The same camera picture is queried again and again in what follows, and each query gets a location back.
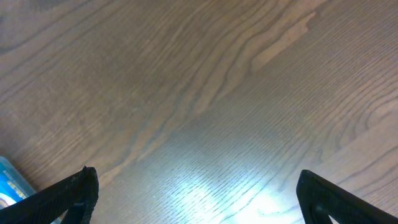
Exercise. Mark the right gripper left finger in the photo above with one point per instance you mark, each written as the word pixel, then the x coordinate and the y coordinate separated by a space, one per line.
pixel 75 197

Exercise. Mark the blue Kool Fever box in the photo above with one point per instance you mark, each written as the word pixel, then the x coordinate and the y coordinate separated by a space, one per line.
pixel 14 187

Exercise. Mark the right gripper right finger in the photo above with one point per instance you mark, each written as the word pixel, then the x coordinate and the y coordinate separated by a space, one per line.
pixel 322 202

